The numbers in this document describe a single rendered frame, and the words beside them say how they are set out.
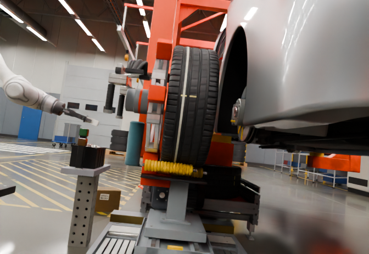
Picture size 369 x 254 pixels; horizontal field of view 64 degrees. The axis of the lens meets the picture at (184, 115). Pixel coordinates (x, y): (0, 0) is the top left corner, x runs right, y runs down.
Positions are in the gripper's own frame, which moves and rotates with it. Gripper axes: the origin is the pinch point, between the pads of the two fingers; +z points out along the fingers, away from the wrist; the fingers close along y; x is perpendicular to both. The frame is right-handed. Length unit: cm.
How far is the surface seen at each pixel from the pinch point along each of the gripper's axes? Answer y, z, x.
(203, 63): -25, 42, -46
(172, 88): -30, 32, -28
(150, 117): -23.1, 27.8, -11.9
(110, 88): -13.1, 4.0, -18.9
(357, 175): 418, 479, -100
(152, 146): -9.4, 34.7, 0.3
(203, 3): 234, 34, -211
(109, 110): -13.3, 7.9, -8.3
